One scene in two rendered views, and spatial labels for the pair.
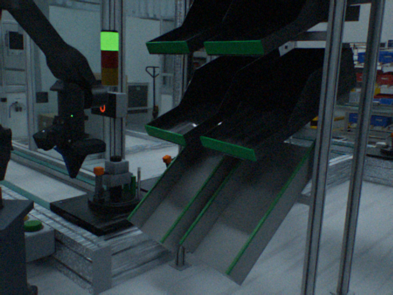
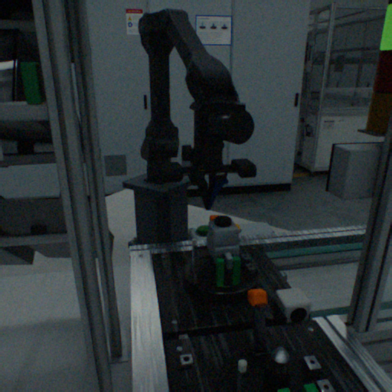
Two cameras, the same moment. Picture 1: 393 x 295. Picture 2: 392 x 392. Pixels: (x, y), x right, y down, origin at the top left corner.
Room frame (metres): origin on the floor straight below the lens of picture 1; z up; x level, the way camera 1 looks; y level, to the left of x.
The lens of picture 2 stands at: (1.28, -0.25, 1.33)
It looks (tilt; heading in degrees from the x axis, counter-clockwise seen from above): 22 degrees down; 127
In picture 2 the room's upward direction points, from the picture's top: straight up
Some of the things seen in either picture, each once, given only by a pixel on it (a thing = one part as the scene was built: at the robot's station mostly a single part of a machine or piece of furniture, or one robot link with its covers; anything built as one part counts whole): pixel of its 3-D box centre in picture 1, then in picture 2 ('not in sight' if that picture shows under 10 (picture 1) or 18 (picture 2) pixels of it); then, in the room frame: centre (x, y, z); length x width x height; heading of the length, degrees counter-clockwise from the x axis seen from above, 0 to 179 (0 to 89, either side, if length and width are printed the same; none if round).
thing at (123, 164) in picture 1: (119, 169); (223, 239); (1.00, 0.20, 1.06); 0.08 x 0.04 x 0.07; 138
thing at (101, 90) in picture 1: (82, 84); (223, 106); (0.94, 0.27, 1.27); 0.12 x 0.08 x 0.11; 157
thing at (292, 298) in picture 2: not in sight; (292, 305); (1.13, 0.21, 0.97); 0.05 x 0.05 x 0.04; 48
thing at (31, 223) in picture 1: (32, 227); (204, 231); (0.84, 0.36, 0.96); 0.04 x 0.04 x 0.02
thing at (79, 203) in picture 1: (116, 207); (220, 283); (0.99, 0.20, 0.96); 0.24 x 0.24 x 0.02; 48
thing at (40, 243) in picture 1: (19, 230); (231, 240); (0.89, 0.41, 0.93); 0.21 x 0.07 x 0.06; 48
